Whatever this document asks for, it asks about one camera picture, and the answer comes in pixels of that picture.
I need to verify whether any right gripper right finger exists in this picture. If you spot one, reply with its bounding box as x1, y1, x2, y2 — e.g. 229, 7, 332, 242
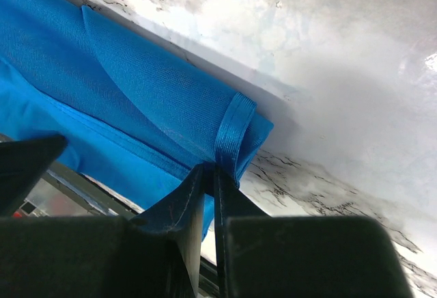
213, 166, 268, 297

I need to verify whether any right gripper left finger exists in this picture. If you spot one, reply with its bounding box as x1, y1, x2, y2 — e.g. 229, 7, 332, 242
129, 165, 205, 297

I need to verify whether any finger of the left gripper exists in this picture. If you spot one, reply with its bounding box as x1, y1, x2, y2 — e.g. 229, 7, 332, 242
1, 134, 68, 216

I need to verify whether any blue cloth napkin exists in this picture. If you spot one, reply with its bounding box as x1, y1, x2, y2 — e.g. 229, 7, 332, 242
0, 0, 275, 243

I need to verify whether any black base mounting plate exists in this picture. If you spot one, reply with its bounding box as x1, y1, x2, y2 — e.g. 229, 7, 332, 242
0, 133, 219, 295

